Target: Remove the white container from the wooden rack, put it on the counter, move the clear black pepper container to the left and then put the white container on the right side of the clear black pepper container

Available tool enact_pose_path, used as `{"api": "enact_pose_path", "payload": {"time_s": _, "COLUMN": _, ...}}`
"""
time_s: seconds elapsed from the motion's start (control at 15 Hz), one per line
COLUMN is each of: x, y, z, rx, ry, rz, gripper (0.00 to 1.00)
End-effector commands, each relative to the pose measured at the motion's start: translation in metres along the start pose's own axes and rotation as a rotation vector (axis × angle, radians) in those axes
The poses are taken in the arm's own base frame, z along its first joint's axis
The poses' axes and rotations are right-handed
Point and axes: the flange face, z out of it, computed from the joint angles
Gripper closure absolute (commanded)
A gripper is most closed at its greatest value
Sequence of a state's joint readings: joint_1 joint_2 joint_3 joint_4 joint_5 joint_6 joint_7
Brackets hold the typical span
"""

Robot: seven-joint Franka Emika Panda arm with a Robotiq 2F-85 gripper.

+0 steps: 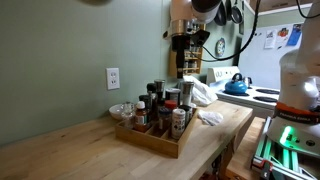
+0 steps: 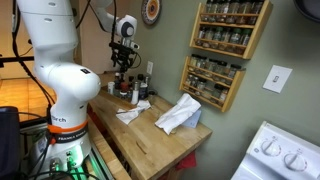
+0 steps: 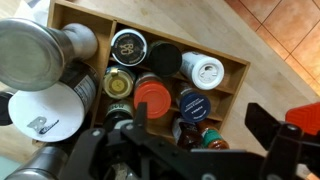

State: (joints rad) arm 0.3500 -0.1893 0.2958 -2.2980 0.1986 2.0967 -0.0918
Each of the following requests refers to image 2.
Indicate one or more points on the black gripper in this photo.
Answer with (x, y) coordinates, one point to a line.
(122, 51)

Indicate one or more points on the white spice shaker container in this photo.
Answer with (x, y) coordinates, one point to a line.
(111, 88)

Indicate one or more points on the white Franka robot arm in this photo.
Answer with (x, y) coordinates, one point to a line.
(66, 86)

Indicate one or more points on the steel pepper grinder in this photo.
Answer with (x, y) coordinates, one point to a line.
(147, 79)

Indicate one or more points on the white cap sauce bottle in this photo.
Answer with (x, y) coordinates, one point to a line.
(117, 83)

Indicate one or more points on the red lid spice jar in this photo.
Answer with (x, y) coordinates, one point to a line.
(124, 87)

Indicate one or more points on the tall steel white mill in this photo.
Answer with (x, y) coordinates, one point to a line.
(135, 95)

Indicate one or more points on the black bottle white label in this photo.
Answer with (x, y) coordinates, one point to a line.
(143, 91)

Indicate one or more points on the crumpled white paper towel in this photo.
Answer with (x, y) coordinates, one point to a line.
(133, 113)

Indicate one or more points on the glass spice jar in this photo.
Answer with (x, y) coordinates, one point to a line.
(189, 80)
(209, 34)
(218, 8)
(235, 36)
(193, 60)
(209, 8)
(256, 8)
(226, 36)
(220, 67)
(201, 84)
(218, 35)
(223, 96)
(233, 70)
(211, 65)
(244, 9)
(246, 38)
(201, 62)
(232, 8)
(202, 33)
(195, 81)

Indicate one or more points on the crumpled white bag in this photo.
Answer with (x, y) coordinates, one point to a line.
(178, 115)

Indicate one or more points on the pale blue paper card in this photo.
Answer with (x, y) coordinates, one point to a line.
(195, 121)

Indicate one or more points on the black stand bar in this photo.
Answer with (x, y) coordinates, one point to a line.
(13, 60)

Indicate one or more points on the red cloth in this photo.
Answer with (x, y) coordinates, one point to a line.
(186, 161)

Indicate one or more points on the black box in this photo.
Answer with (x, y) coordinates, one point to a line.
(8, 140)

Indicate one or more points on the white stove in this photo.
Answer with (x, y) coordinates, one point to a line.
(253, 166)

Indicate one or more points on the white stove knob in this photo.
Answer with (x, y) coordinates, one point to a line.
(270, 148)
(295, 162)

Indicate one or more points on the black hanging pan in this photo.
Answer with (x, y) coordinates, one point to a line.
(310, 8)

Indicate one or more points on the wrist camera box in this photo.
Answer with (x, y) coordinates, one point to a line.
(134, 45)

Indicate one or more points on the white wall outlet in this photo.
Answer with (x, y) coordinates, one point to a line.
(150, 67)

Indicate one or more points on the decorative wall plate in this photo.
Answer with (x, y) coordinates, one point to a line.
(150, 10)

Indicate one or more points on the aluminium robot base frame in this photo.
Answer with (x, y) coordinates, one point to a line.
(95, 165)

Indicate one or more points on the wooden wall spice rack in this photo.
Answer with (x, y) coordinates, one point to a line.
(235, 90)
(260, 30)

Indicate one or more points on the white light switch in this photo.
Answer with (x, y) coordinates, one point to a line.
(276, 79)

